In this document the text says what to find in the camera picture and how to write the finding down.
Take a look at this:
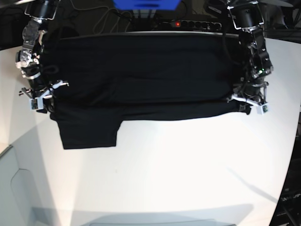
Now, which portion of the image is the black T-shirt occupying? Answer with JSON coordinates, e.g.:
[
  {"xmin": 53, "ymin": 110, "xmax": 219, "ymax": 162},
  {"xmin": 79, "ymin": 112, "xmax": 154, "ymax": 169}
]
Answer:
[{"xmin": 41, "ymin": 34, "xmax": 244, "ymax": 149}]

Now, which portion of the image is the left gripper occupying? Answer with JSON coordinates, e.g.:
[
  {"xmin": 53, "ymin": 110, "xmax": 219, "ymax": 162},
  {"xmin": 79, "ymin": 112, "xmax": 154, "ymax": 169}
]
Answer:
[{"xmin": 227, "ymin": 80, "xmax": 269, "ymax": 115}]

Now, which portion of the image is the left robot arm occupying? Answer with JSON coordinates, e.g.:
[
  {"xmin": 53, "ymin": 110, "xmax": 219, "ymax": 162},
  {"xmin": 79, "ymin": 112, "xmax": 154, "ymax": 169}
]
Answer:
[{"xmin": 225, "ymin": 0, "xmax": 273, "ymax": 114}]

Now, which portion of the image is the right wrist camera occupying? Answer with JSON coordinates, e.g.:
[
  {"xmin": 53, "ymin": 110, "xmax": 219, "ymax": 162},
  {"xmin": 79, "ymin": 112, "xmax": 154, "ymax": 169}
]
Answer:
[{"xmin": 29, "ymin": 97, "xmax": 44, "ymax": 111}]

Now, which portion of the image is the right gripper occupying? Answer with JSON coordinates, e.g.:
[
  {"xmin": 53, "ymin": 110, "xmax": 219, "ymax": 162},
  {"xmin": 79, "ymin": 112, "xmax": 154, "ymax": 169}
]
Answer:
[{"xmin": 18, "ymin": 76, "xmax": 69, "ymax": 113}]

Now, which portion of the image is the black power strip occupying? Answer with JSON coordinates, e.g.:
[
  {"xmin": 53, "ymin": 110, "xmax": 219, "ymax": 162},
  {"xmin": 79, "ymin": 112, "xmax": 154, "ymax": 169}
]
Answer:
[{"xmin": 164, "ymin": 20, "xmax": 222, "ymax": 32}]

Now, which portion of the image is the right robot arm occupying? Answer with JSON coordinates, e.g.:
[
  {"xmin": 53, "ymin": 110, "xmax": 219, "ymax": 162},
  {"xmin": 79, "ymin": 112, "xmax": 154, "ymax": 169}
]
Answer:
[{"xmin": 16, "ymin": 0, "xmax": 69, "ymax": 113}]

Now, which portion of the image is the blue plastic box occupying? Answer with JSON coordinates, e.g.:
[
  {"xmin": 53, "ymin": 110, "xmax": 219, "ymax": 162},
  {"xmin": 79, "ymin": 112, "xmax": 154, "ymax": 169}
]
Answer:
[{"xmin": 113, "ymin": 0, "xmax": 181, "ymax": 10}]

